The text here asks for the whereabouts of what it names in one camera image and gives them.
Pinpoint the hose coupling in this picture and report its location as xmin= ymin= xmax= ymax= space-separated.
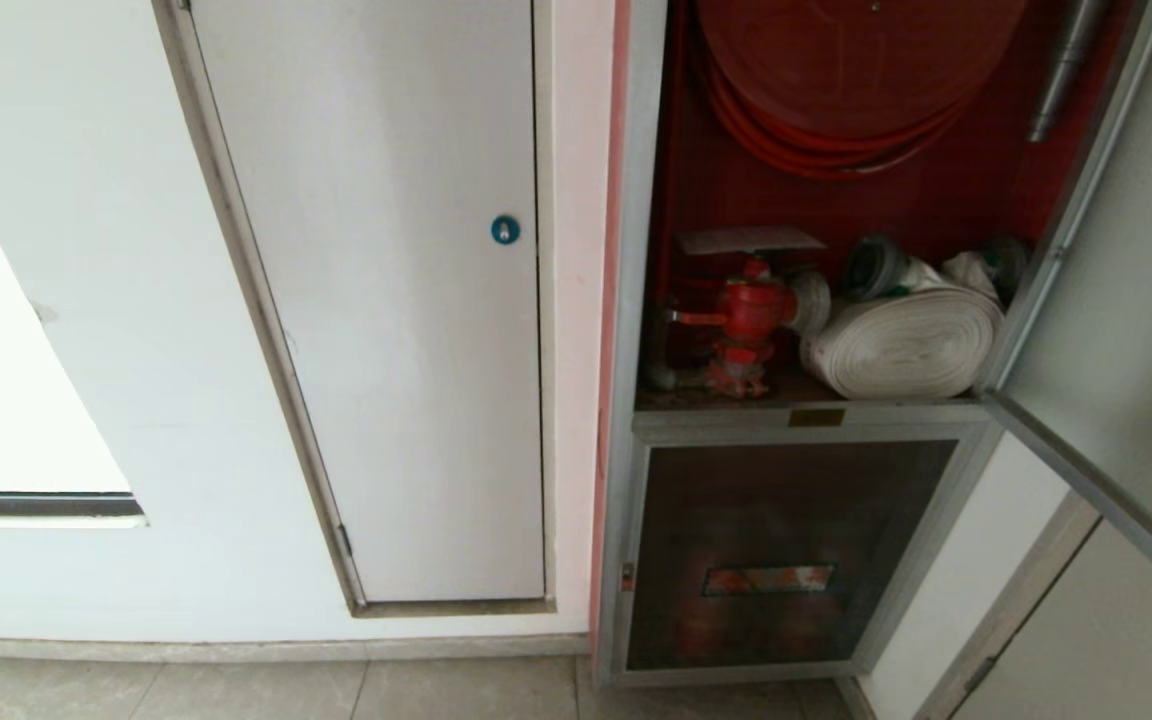
xmin=842 ymin=236 xmax=911 ymax=303

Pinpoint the inspection card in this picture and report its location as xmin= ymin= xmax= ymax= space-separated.
xmin=677 ymin=226 xmax=827 ymax=257

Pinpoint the silver hose nozzle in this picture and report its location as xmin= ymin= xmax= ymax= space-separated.
xmin=1027 ymin=0 xmax=1109 ymax=144

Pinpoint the glass cabinet door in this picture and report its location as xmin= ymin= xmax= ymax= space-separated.
xmin=976 ymin=0 xmax=1152 ymax=619

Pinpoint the red hose reel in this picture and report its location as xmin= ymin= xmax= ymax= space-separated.
xmin=688 ymin=0 xmax=1029 ymax=181

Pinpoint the white service door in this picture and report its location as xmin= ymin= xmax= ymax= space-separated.
xmin=152 ymin=0 xmax=557 ymax=617

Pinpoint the dark lower cabinet door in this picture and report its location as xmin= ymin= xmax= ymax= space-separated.
xmin=608 ymin=420 xmax=999 ymax=687

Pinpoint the rolled white fire hose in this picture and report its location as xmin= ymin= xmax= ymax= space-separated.
xmin=800 ymin=286 xmax=1005 ymax=401

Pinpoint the red hydrant valve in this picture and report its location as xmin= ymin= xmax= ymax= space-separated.
xmin=663 ymin=256 xmax=803 ymax=399

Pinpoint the grey fire hydrant cabinet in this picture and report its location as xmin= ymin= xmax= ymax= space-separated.
xmin=591 ymin=0 xmax=1152 ymax=689

